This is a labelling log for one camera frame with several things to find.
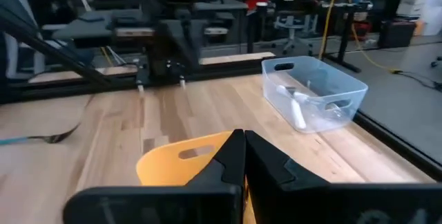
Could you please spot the black equipment box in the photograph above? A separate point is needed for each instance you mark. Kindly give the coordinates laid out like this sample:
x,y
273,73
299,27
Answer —
x,y
397,34

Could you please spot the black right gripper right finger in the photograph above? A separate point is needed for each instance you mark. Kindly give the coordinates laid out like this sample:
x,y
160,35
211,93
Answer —
x,y
276,182

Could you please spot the grey office chair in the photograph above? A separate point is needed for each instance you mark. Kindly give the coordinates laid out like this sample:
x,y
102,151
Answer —
x,y
293,27

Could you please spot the black standing desk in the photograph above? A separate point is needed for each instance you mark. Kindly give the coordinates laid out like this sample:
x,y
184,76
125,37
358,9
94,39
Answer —
x,y
345,37

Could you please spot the clear plastic bin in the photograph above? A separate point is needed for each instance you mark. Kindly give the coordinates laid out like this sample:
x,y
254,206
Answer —
x,y
321,79

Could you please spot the black diagonal frame strut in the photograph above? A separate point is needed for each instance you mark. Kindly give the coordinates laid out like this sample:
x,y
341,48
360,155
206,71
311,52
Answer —
x,y
69,61

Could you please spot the yellow plastic bin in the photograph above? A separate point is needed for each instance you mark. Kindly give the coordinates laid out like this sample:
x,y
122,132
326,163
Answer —
x,y
165,168

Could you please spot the white printer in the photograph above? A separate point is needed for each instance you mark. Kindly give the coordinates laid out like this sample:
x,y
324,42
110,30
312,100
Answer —
x,y
412,4

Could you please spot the black aluminium table rail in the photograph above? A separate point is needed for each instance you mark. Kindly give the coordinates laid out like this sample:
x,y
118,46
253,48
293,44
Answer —
x,y
397,141
235,70

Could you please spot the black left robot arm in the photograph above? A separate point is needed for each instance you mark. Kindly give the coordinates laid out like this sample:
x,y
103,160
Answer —
x,y
172,44

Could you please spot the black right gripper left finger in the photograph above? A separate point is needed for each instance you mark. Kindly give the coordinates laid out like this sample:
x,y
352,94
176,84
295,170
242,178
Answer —
x,y
221,175

